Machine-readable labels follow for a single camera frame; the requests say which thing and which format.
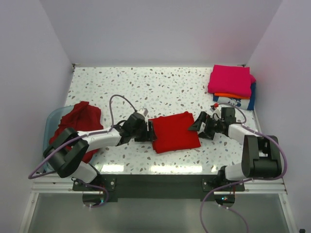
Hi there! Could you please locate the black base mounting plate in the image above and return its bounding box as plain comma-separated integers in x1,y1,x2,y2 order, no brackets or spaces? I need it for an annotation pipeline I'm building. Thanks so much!
72,174,233,204

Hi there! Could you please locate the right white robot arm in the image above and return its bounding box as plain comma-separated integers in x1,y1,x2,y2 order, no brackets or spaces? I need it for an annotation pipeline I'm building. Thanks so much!
188,104,287,191

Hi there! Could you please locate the folded white printed t-shirt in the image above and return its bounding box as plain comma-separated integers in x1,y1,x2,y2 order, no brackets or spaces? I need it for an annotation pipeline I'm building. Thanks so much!
213,96,250,110

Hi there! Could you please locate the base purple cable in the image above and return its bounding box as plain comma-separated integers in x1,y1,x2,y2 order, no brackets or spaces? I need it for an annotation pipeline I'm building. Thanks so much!
199,178,251,233
71,177,109,209

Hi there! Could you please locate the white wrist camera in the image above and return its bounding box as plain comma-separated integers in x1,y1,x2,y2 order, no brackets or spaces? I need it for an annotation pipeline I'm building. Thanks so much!
211,103,221,120
137,108,148,117

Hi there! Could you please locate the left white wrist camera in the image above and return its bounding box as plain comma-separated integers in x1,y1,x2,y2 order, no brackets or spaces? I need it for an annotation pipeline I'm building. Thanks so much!
137,108,148,117

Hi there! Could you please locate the dark red t-shirt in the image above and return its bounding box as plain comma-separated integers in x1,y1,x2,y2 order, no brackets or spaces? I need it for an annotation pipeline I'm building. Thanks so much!
48,101,104,163

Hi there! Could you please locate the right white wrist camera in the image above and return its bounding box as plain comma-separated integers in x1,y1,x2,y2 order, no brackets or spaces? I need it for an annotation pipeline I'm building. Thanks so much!
211,103,221,120

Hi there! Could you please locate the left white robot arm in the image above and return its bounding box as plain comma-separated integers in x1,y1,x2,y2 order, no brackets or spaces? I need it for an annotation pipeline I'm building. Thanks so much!
43,112,157,190

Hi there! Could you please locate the folded blue t-shirt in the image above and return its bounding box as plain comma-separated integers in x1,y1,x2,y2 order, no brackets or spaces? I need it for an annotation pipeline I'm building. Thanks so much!
247,83,256,111

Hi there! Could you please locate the translucent blue plastic bin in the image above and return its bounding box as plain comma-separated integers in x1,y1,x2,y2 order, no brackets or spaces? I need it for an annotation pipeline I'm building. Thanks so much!
43,105,98,174

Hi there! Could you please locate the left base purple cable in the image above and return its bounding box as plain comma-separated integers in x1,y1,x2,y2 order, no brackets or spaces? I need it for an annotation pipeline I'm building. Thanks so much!
71,177,109,209

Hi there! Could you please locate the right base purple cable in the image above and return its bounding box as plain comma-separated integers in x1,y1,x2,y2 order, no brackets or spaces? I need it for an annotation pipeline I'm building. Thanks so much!
199,178,251,233

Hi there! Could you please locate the folded orange t-shirt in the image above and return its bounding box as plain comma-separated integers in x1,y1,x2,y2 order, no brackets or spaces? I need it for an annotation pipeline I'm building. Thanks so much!
214,93,250,100

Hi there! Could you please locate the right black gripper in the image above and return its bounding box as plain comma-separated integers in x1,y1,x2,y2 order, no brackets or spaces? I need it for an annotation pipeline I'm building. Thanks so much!
187,112,224,140

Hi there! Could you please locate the folded pink t-shirt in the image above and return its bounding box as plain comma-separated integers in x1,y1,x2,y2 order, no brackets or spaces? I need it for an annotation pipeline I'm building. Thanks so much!
207,65,256,99

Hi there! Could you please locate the bright red t-shirt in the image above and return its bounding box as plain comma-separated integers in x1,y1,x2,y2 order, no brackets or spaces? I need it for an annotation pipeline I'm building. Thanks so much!
151,112,201,154

